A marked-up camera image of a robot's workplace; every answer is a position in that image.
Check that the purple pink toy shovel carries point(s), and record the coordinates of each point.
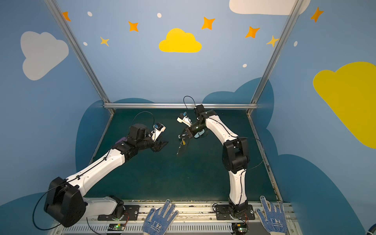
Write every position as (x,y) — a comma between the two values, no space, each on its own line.
(123,139)

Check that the blue dotted glove centre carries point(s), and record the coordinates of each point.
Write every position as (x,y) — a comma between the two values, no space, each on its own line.
(159,220)

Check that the left green circuit board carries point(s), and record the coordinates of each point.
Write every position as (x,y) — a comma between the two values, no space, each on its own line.
(116,227)

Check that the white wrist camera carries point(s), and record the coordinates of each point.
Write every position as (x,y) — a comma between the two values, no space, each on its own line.
(157,130)
(183,118)

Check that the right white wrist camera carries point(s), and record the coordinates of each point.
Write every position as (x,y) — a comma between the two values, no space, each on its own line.
(183,118)

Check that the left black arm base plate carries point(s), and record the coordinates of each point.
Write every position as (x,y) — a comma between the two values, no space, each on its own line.
(132,212)

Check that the right aluminium frame post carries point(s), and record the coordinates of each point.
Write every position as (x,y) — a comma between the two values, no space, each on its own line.
(288,27)

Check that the left aluminium frame post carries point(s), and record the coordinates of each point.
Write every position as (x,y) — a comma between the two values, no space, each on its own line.
(68,33)

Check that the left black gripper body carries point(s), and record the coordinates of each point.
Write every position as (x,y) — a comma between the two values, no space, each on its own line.
(154,143)

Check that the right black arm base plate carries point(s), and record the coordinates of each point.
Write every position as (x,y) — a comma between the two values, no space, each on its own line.
(224,212)

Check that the aluminium front rail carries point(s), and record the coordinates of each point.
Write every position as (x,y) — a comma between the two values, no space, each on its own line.
(194,217)

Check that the blue dotted glove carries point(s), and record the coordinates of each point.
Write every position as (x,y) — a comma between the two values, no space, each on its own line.
(273,218)
(159,220)

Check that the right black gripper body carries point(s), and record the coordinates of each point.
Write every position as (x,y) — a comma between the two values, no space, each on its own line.
(184,136)

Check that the green circuit board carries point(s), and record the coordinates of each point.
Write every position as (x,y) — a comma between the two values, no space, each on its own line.
(239,228)
(116,227)

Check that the aluminium frame post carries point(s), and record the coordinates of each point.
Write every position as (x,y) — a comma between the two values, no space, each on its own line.
(68,33)
(288,27)

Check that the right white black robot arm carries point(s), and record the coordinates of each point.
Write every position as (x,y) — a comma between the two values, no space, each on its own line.
(235,153)

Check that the right green circuit board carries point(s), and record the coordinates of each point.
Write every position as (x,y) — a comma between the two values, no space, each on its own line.
(239,228)

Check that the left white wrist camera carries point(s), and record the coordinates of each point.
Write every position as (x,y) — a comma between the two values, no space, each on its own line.
(157,130)

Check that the blue dotted glove right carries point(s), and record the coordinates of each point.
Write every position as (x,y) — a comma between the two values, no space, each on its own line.
(273,218)

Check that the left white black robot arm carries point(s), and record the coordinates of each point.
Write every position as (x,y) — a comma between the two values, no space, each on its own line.
(66,201)

